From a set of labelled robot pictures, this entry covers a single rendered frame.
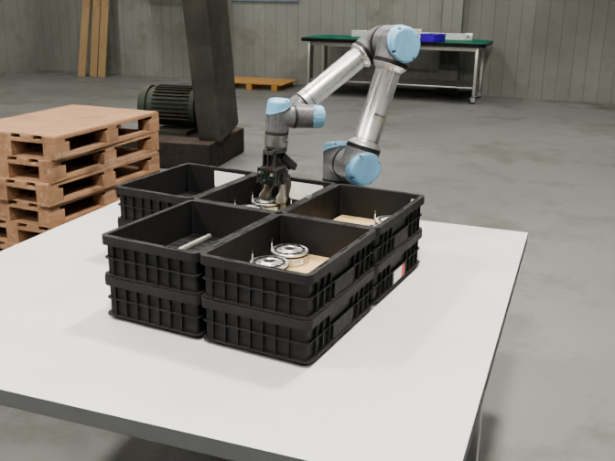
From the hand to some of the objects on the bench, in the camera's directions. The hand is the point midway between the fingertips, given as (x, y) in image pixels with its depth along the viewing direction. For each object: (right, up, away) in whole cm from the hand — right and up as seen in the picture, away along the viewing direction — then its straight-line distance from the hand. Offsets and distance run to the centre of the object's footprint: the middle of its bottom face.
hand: (275, 205), depth 248 cm
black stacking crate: (+6, -33, -53) cm, 63 cm away
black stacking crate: (+25, -22, -19) cm, 38 cm away
